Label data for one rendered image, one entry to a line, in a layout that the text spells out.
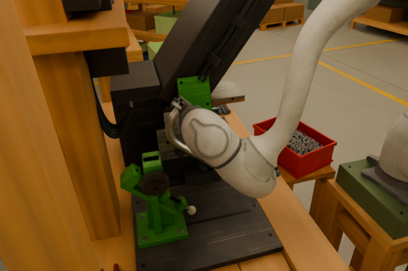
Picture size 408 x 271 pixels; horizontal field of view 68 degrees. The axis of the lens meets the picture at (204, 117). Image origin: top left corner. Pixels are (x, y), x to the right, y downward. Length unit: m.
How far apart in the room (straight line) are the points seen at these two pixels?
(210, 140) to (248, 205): 0.48
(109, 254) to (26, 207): 0.61
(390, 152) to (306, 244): 0.41
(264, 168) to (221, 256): 0.32
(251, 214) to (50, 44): 0.77
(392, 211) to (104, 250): 0.89
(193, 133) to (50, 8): 0.39
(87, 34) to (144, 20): 3.59
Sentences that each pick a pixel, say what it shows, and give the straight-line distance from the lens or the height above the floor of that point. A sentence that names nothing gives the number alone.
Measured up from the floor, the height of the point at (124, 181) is 1.13.
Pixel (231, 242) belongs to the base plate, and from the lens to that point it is 0.98.
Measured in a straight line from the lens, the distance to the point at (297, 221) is 1.06.
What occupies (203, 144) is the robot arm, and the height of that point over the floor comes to 1.31.
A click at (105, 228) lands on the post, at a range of 1.03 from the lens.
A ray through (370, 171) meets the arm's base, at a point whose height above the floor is 0.95.
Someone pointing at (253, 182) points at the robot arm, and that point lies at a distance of 0.76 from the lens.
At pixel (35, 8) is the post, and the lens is 0.73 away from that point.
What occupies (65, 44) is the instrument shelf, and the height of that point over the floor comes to 1.52.
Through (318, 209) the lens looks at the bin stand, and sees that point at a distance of 1.58.
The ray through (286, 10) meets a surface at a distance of 7.48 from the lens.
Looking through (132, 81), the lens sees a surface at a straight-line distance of 1.17.
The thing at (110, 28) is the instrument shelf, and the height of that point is 1.54.
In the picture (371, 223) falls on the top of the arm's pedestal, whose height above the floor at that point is 0.85.
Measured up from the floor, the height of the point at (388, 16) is 0.40.
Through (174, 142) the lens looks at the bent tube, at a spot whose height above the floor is 1.07.
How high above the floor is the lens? 1.67
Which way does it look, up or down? 29 degrees down
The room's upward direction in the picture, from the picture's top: 2 degrees counter-clockwise
